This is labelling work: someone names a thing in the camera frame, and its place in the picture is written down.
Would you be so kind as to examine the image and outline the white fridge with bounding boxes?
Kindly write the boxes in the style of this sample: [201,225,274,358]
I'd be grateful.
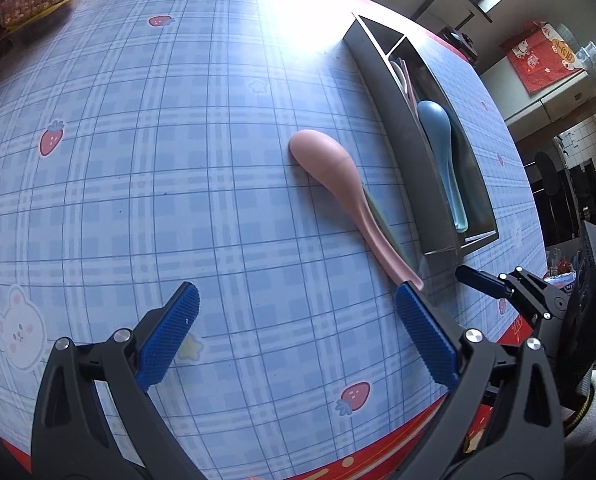
[478,67,596,133]

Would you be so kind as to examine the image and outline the blue spoon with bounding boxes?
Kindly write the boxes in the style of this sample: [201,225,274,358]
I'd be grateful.
[417,100,470,233]

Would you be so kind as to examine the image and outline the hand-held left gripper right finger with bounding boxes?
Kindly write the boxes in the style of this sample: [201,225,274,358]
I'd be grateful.
[395,281,565,480]

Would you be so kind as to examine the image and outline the clear plastic containers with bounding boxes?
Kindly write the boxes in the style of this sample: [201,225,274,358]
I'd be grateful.
[572,40,596,83]

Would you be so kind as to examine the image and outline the blue plaid table mat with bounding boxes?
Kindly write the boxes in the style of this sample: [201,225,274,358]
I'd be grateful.
[0,0,551,463]

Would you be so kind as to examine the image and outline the red printed cloth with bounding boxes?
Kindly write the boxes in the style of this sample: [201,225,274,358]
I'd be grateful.
[500,20,590,95]

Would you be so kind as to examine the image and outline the green chopstick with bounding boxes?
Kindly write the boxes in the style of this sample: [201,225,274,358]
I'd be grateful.
[363,187,419,271]

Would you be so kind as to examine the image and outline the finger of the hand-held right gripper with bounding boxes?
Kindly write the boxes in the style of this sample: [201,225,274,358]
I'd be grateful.
[505,290,554,323]
[455,265,569,311]

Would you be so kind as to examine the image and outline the white spoon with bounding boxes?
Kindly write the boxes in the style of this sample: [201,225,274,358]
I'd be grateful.
[390,60,419,98]

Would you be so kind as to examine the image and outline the black pressure cooker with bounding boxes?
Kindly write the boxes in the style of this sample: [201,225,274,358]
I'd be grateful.
[440,29,480,63]

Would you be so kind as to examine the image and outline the metal utensil tray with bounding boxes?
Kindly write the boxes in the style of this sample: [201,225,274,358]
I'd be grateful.
[343,14,500,257]

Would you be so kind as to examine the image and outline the black chair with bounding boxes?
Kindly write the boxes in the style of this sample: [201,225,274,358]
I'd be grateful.
[532,150,581,261]

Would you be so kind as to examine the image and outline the pink spoon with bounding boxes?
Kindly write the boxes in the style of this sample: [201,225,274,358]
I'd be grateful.
[288,129,425,292]

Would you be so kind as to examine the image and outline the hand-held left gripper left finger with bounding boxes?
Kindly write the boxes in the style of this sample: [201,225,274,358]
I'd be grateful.
[30,281,214,480]

